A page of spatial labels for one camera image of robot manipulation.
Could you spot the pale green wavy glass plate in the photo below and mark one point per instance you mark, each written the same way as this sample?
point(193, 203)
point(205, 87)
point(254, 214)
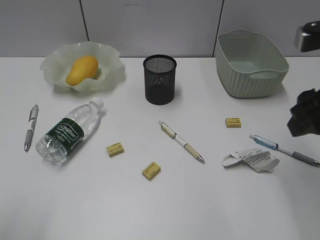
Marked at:
point(58, 64)

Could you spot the yellow eraser left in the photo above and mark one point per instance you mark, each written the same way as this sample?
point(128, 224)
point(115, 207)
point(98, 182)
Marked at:
point(115, 149)

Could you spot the clear water bottle green label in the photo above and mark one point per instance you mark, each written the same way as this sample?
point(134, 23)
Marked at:
point(63, 138)

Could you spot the white waste paper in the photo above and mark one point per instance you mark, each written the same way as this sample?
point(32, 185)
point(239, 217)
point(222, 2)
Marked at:
point(257, 159)

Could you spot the yellow mango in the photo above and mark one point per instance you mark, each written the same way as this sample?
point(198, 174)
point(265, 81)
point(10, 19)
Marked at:
point(85, 67)

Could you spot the yellow eraser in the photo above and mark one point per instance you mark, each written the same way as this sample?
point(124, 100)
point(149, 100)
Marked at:
point(151, 171)
point(115, 149)
point(233, 122)

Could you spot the yellow eraser front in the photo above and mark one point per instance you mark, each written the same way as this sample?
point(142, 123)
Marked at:
point(151, 171)

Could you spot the grey white pen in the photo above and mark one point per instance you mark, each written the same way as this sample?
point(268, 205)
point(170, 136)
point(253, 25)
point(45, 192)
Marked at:
point(32, 124)

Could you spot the black mesh pen holder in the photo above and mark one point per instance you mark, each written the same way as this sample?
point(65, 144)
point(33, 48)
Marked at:
point(159, 79)

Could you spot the light green plastic basket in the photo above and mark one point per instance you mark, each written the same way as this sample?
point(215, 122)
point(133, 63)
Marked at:
point(248, 64)

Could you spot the cream white pen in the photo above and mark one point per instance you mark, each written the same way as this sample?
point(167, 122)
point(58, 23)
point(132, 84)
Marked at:
point(173, 135)

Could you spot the yellow eraser right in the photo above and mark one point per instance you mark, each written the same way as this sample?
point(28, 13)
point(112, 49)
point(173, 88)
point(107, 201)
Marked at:
point(233, 122)

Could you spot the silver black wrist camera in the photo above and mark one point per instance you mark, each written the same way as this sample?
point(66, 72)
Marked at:
point(307, 37)

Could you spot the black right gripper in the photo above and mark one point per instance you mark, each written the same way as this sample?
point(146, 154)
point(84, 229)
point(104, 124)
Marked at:
point(305, 115)

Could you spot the blue grey pen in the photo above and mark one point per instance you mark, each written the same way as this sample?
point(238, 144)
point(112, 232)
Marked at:
point(276, 147)

